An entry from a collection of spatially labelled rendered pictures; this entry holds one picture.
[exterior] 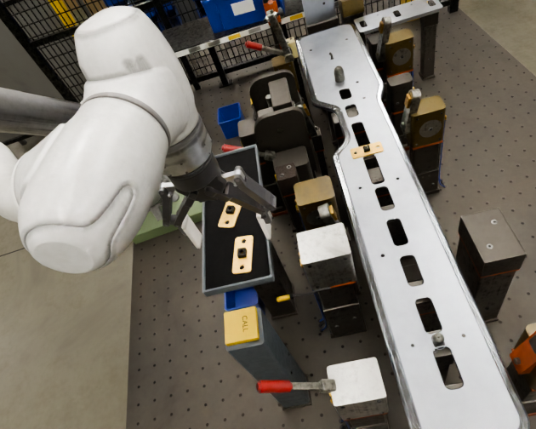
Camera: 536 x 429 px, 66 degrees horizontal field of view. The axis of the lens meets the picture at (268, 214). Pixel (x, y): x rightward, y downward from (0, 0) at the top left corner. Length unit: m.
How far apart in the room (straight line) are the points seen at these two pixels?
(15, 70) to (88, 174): 3.19
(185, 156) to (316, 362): 0.77
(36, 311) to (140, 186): 2.43
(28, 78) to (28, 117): 2.46
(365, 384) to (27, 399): 2.04
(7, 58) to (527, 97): 3.14
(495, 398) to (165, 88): 0.71
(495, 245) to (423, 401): 0.34
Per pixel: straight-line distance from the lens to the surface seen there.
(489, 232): 0.95
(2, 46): 3.50
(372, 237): 0.97
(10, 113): 1.10
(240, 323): 0.74
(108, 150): 0.41
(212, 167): 0.60
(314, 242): 0.85
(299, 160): 1.04
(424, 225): 0.98
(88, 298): 2.61
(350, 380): 0.78
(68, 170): 0.40
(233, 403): 1.21
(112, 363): 2.32
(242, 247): 0.82
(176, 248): 1.51
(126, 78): 0.47
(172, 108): 0.49
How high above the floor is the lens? 1.81
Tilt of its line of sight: 50 degrees down
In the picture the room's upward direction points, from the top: 24 degrees counter-clockwise
